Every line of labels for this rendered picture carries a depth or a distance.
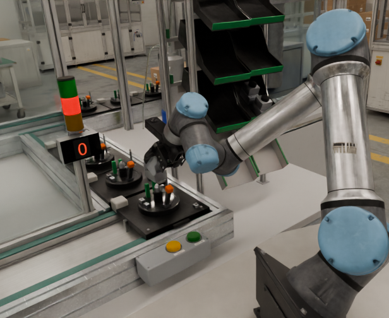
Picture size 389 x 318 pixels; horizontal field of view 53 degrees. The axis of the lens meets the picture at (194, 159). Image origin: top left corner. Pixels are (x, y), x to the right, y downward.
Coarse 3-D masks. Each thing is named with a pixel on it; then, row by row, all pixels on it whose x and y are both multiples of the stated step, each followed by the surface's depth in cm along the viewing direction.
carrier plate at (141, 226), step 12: (144, 192) 140; (180, 192) 138; (132, 204) 133; (180, 204) 131; (192, 204) 130; (204, 204) 130; (120, 216) 129; (132, 216) 126; (144, 216) 125; (168, 216) 124; (180, 216) 124; (192, 216) 125; (144, 228) 119; (156, 228) 118; (168, 228) 120
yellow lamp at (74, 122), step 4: (80, 112) 116; (64, 116) 115; (68, 116) 114; (72, 116) 114; (76, 116) 115; (80, 116) 116; (68, 120) 115; (72, 120) 115; (76, 120) 115; (80, 120) 116; (68, 124) 115; (72, 124) 115; (76, 124) 116; (80, 124) 116; (68, 128) 116; (72, 128) 116; (76, 128) 116; (80, 128) 117
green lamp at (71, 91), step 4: (72, 80) 111; (60, 84) 111; (64, 84) 110; (68, 84) 111; (72, 84) 111; (60, 88) 111; (64, 88) 111; (68, 88) 111; (72, 88) 112; (76, 88) 114; (60, 92) 112; (64, 92) 111; (68, 92) 112; (72, 92) 112; (76, 92) 114; (60, 96) 113; (64, 96) 112; (68, 96) 112; (72, 96) 112; (76, 96) 114
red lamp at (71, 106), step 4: (64, 100) 112; (68, 100) 112; (72, 100) 113; (76, 100) 114; (64, 104) 113; (68, 104) 113; (72, 104) 113; (76, 104) 114; (64, 108) 114; (68, 108) 113; (72, 108) 113; (76, 108) 114; (64, 112) 114; (68, 112) 114; (72, 112) 114; (76, 112) 115
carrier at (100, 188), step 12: (120, 168) 147; (96, 180) 151; (108, 180) 146; (120, 180) 146; (132, 180) 145; (144, 180) 149; (96, 192) 143; (108, 192) 142; (120, 192) 141; (132, 192) 140; (108, 204) 136
